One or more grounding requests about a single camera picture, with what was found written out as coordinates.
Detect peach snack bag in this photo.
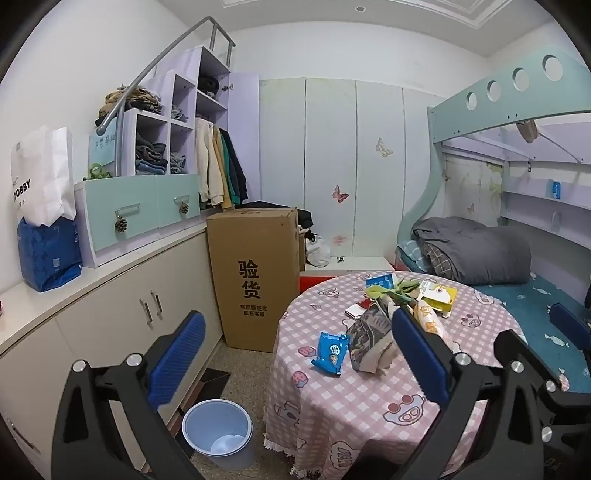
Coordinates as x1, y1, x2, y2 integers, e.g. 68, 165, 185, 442
413, 300, 457, 353

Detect newspaper wrapper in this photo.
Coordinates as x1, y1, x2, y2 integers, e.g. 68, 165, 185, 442
346, 305, 397, 374

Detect yellow white carton box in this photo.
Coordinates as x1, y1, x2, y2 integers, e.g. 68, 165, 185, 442
419, 280, 458, 318

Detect green plush leaf toy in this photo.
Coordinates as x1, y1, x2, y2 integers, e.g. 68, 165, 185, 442
366, 280, 420, 308

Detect red white paper box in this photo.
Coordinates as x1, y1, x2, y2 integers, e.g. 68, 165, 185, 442
345, 298, 373, 319

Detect blue snack packet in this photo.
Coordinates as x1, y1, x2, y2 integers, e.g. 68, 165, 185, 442
311, 332, 349, 376

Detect light blue trash bin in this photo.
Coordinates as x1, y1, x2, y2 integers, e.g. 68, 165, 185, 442
181, 399, 254, 471

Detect white low cabinet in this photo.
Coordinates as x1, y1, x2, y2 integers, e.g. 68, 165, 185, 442
1, 224, 221, 478

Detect blue white milk carton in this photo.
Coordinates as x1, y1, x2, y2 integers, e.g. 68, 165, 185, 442
366, 272, 398, 290

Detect grey folded blanket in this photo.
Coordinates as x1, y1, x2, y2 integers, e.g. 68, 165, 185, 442
413, 217, 532, 286

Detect tall brown cardboard box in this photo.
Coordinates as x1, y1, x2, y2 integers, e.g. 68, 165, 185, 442
206, 208, 300, 353

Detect pink checkered tablecloth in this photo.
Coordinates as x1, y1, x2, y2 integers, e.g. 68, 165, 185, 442
262, 270, 571, 480

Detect red storage box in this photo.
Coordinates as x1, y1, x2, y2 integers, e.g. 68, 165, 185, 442
298, 256, 397, 295

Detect white plastic bag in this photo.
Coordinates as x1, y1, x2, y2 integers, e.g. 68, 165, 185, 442
305, 235, 332, 268

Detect teal drawer unit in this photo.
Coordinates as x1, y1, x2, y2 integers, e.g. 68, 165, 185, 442
74, 174, 202, 268

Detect blue paper bag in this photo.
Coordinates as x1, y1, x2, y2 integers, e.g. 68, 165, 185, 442
17, 217, 82, 292

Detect hanging clothes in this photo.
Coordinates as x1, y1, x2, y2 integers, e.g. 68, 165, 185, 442
194, 117, 249, 210

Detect white paper bag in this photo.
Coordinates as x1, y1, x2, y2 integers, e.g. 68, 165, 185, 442
11, 125, 76, 227

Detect metal stair handrail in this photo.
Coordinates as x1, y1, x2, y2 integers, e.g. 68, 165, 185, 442
95, 15, 238, 177

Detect purple cubby shelf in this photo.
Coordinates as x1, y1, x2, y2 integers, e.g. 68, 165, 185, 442
121, 46, 262, 202

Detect pink butterfly wall sticker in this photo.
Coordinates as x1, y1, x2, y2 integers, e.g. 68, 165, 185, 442
332, 185, 349, 204

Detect teal bunk bed frame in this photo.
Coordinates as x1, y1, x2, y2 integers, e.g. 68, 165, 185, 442
396, 48, 591, 393

